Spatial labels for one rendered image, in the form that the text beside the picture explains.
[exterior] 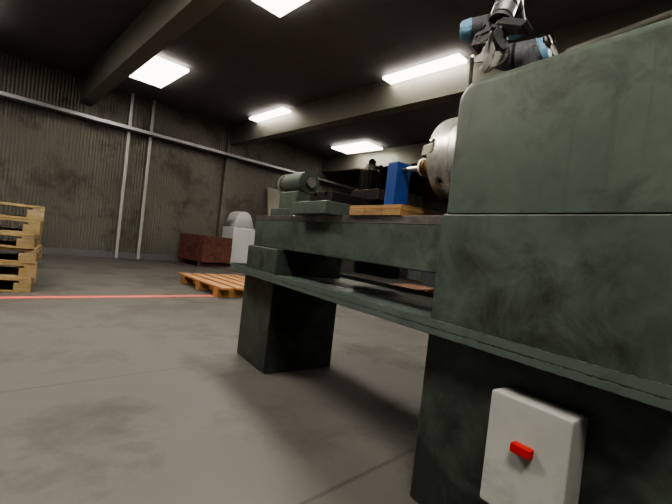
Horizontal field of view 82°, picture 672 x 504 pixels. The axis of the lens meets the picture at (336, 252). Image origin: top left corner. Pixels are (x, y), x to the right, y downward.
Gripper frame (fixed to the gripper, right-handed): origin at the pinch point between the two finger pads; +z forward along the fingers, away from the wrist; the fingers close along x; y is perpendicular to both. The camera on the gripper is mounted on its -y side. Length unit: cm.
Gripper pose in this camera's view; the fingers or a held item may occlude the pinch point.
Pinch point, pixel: (488, 68)
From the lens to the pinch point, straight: 141.9
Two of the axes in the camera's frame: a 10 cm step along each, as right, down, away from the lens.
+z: -3.7, 9.1, -1.7
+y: -5.7, -0.8, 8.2
